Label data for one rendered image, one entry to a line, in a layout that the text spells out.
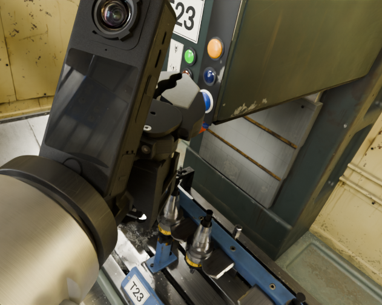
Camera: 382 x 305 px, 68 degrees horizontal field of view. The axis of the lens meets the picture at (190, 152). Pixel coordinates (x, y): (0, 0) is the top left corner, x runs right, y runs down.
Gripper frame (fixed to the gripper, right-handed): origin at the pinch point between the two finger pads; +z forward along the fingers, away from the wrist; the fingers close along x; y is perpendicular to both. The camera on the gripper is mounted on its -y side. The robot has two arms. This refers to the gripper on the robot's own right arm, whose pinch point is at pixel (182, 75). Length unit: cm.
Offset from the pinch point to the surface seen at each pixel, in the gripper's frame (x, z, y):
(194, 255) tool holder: 5.6, 12.8, 43.7
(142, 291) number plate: -6, 15, 70
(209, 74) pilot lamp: 0.2, 12.3, 3.3
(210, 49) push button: -0.3, 12.4, -0.1
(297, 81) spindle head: 14.0, 30.5, 6.2
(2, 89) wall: -114, 75, 61
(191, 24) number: -4.5, 15.7, -1.9
